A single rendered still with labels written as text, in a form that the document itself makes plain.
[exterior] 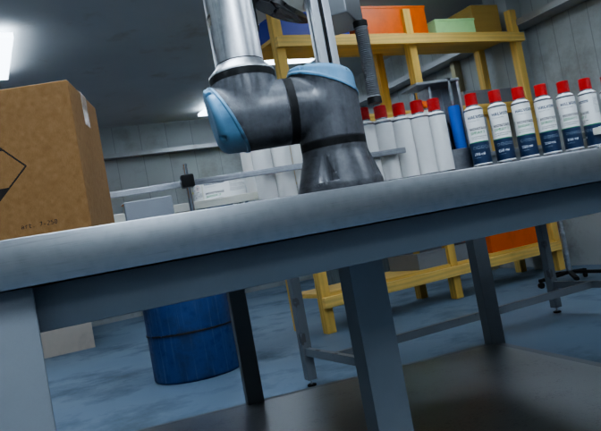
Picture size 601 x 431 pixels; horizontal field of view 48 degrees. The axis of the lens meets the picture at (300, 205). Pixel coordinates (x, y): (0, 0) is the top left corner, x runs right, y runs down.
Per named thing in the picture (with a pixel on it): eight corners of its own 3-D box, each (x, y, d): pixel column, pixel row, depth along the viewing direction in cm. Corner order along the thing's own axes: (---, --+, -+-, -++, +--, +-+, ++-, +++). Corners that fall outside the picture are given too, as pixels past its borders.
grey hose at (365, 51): (378, 104, 169) (363, 23, 170) (384, 100, 166) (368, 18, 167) (366, 105, 169) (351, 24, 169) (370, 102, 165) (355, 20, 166)
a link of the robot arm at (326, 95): (374, 130, 113) (359, 51, 114) (296, 141, 111) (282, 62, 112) (357, 141, 125) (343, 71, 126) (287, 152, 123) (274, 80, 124)
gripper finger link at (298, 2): (318, 1, 174) (286, -14, 172) (311, 21, 173) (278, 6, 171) (316, 5, 177) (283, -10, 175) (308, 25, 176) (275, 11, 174)
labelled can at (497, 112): (510, 163, 190) (496, 91, 191) (520, 159, 185) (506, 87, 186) (494, 165, 189) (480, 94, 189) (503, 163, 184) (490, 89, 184)
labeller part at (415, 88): (442, 89, 201) (441, 86, 201) (460, 80, 190) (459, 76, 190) (400, 95, 197) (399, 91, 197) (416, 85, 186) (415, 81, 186)
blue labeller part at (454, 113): (466, 163, 191) (455, 106, 191) (472, 161, 187) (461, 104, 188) (456, 164, 190) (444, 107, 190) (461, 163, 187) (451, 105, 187)
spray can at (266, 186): (278, 201, 172) (264, 122, 172) (281, 199, 166) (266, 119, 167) (258, 205, 171) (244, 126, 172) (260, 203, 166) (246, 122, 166)
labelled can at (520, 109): (533, 158, 192) (519, 88, 193) (544, 156, 187) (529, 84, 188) (517, 161, 191) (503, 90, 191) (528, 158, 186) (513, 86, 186)
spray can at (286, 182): (293, 198, 174) (279, 122, 175) (302, 197, 169) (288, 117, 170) (275, 202, 172) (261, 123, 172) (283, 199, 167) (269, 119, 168)
